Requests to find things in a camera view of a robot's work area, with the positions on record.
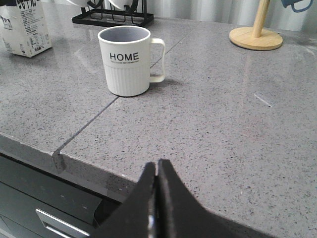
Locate wooden mug tree stand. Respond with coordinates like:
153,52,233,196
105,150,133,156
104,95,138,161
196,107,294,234
229,0,283,51

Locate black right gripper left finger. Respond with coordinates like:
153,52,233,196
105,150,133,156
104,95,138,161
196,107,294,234
90,162,156,238

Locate black wire mug rack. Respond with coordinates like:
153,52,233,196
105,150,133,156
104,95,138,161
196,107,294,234
69,0,154,27

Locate white mug black handle right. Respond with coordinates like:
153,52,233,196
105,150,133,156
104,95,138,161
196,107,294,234
109,0,139,13

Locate silver drawer handle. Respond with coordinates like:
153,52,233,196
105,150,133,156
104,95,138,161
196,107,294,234
36,209,90,238

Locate dark cabinet drawer front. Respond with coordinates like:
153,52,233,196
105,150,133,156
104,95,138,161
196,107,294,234
0,155,121,238

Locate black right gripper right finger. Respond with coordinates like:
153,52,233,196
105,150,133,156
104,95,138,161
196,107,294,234
158,159,269,238

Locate blue enamel mug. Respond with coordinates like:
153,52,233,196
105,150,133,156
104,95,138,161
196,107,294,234
281,0,314,13

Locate white blue milk carton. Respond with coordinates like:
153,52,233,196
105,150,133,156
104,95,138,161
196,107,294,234
0,0,52,58

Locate white HOME ribbed cup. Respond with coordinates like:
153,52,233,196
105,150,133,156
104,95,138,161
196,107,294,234
98,25,165,97

